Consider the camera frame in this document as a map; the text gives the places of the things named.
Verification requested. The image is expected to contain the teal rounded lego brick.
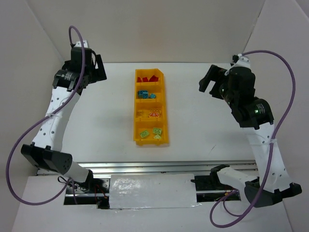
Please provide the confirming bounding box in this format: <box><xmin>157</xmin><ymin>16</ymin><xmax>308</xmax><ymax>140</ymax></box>
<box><xmin>137</xmin><ymin>90</ymin><xmax>148</xmax><ymax>99</ymax></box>

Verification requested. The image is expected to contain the teal rectangular lego brick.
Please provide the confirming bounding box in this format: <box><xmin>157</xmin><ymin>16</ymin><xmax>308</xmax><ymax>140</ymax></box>
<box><xmin>142</xmin><ymin>91</ymin><xmax>149</xmax><ymax>99</ymax></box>

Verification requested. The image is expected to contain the red curved lego brick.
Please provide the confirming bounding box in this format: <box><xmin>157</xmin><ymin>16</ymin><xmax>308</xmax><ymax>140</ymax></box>
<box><xmin>149</xmin><ymin>75</ymin><xmax>159</xmax><ymax>82</ymax></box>

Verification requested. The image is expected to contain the yellow round orange-print lego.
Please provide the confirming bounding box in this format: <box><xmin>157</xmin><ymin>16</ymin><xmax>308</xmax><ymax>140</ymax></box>
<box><xmin>148</xmin><ymin>112</ymin><xmax>160</xmax><ymax>118</ymax></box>

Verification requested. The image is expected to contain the lime green lego brick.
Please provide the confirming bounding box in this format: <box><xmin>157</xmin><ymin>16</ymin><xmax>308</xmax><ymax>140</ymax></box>
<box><xmin>153</xmin><ymin>128</ymin><xmax>162</xmax><ymax>135</ymax></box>

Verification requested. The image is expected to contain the pale green lego brick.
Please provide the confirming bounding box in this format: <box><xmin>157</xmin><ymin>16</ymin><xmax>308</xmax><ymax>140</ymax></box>
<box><xmin>154</xmin><ymin>134</ymin><xmax>162</xmax><ymax>140</ymax></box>

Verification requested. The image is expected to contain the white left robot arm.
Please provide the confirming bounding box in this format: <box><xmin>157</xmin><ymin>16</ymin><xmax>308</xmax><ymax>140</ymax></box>
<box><xmin>21</xmin><ymin>46</ymin><xmax>107</xmax><ymax>192</ymax></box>

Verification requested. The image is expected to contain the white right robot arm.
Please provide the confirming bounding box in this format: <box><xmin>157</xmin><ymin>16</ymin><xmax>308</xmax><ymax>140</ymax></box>
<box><xmin>199</xmin><ymin>65</ymin><xmax>302</xmax><ymax>208</ymax></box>

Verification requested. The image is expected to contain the yellow divided plastic bin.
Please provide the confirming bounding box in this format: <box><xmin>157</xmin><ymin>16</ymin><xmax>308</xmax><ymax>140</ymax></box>
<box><xmin>133</xmin><ymin>69</ymin><xmax>169</xmax><ymax>146</ymax></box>

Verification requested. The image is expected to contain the lime green lego in bin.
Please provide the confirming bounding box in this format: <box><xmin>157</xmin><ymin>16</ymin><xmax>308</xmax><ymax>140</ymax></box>
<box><xmin>140</xmin><ymin>130</ymin><xmax>150</xmax><ymax>139</ymax></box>

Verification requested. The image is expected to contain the white foil covered panel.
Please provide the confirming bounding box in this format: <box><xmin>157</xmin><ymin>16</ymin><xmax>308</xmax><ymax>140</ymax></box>
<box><xmin>109</xmin><ymin>174</ymin><xmax>198</xmax><ymax>209</ymax></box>

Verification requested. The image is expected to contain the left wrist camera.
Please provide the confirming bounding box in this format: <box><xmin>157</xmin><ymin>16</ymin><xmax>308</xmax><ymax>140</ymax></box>
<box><xmin>74</xmin><ymin>40</ymin><xmax>90</xmax><ymax>48</ymax></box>

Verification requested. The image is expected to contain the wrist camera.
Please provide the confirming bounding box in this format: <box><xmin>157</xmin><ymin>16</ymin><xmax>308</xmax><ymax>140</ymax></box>
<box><xmin>74</xmin><ymin>40</ymin><xmax>90</xmax><ymax>48</ymax></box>
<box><xmin>231</xmin><ymin>54</ymin><xmax>251</xmax><ymax>69</ymax></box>

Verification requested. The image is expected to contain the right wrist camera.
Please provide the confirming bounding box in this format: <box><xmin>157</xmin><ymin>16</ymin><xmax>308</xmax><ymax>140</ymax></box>
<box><xmin>231</xmin><ymin>54</ymin><xmax>251</xmax><ymax>69</ymax></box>

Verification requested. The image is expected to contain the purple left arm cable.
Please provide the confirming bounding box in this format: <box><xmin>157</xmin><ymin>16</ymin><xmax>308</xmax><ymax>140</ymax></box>
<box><xmin>5</xmin><ymin>26</ymin><xmax>85</xmax><ymax>206</ymax></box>

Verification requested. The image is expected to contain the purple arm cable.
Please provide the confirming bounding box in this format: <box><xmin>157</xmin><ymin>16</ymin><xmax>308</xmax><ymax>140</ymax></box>
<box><xmin>209</xmin><ymin>50</ymin><xmax>296</xmax><ymax>228</ymax></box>
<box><xmin>5</xmin><ymin>26</ymin><xmax>85</xmax><ymax>206</ymax></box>

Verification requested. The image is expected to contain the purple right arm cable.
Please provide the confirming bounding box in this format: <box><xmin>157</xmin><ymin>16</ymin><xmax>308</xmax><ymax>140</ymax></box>
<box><xmin>209</xmin><ymin>50</ymin><xmax>296</xmax><ymax>228</ymax></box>

